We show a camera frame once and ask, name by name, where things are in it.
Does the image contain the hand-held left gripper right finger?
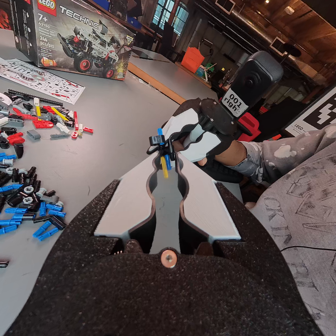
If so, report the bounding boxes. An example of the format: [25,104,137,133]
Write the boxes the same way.
[174,152,242,244]

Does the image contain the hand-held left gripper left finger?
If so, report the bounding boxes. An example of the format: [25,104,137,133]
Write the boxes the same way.
[93,152,161,240]

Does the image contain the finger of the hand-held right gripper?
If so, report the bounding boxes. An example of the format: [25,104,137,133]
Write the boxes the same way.
[183,130,222,162]
[163,108,202,144]

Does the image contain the black beam with yellow axle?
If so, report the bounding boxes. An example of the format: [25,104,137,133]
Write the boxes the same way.
[146,128,176,179]

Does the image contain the person's right forearm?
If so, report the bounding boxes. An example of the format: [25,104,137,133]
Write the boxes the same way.
[236,123,336,184]

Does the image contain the grey desk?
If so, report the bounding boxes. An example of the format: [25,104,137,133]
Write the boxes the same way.
[0,27,246,336]

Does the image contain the person's right hand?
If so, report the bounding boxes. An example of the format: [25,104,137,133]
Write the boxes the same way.
[173,136,249,167]

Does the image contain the red felt bag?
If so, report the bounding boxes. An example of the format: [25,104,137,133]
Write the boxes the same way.
[237,115,261,142]

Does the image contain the grey table with wooden edge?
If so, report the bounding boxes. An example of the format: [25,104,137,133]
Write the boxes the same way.
[129,46,218,105]

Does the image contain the orange storage bin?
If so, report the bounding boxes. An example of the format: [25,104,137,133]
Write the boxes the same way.
[181,47,205,74]

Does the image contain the person's grey printed sweatshirt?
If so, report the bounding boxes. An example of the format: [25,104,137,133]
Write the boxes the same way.
[249,142,336,336]

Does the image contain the pile of blue black pins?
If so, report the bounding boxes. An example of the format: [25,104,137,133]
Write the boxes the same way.
[0,152,67,269]

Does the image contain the black white marker poster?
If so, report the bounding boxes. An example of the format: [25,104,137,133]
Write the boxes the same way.
[285,85,336,137]

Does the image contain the paned window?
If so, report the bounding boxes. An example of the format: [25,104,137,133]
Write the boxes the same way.
[153,0,189,33]

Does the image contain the pile of mixed coloured bricks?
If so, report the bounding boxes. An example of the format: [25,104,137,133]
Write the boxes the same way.
[0,89,94,159]

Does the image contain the toy truck set box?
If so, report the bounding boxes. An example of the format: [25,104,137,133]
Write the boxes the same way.
[9,0,135,82]

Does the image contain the printed sticker sheet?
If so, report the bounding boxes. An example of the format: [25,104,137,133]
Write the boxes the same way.
[0,58,86,105]

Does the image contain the metal air duct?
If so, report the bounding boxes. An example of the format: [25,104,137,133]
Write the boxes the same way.
[207,0,323,76]

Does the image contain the thin black cable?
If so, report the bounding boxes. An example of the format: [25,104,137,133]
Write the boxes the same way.
[281,245,336,252]

